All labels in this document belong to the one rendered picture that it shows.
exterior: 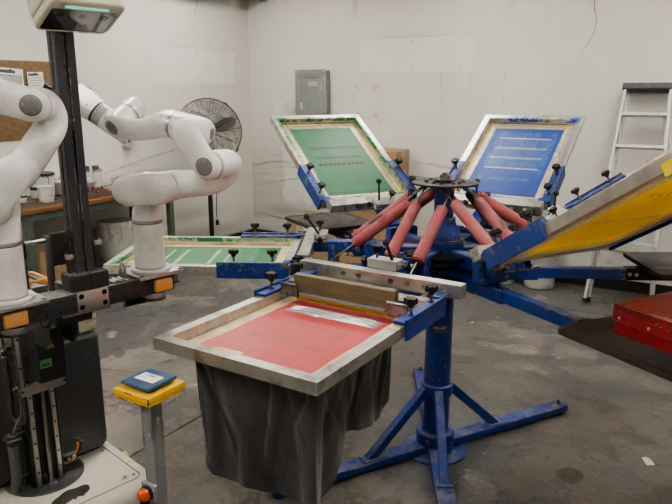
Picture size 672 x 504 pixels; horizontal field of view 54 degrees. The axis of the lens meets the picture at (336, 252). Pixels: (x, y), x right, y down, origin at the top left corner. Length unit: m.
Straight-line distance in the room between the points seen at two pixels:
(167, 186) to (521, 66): 4.67
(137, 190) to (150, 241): 0.19
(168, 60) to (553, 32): 3.58
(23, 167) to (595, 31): 5.06
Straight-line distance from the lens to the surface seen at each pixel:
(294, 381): 1.71
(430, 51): 6.58
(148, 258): 2.15
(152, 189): 2.00
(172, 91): 6.88
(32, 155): 1.89
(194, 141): 1.92
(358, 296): 2.24
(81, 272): 2.09
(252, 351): 1.96
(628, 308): 2.02
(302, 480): 1.98
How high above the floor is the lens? 1.69
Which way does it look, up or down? 14 degrees down
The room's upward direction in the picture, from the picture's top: straight up
